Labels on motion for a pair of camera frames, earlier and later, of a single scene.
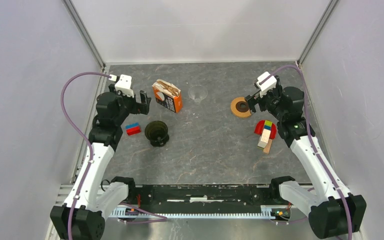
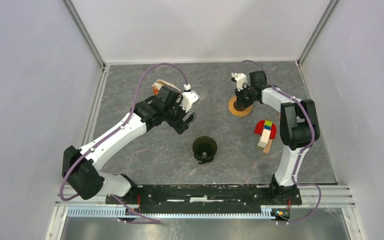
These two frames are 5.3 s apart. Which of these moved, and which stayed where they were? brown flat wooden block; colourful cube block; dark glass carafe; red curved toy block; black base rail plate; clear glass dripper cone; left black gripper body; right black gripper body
Moved: dark glass carafe; left black gripper body; right black gripper body
Stayed: colourful cube block; red curved toy block; brown flat wooden block; black base rail plate; clear glass dripper cone
